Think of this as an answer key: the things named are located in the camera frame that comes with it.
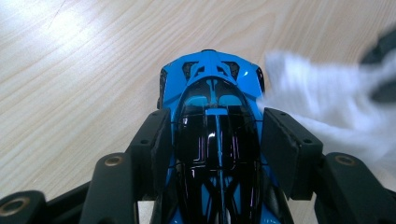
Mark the white wet wipe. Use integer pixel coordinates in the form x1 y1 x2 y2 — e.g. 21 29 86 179
256 50 396 176

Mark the blue toy car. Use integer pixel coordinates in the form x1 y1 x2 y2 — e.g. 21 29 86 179
148 49 296 224

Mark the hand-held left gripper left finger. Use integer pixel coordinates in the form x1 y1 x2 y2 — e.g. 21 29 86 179
125 107 173 201

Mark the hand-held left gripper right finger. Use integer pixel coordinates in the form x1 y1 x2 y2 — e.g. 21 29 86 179
262 107 325 202

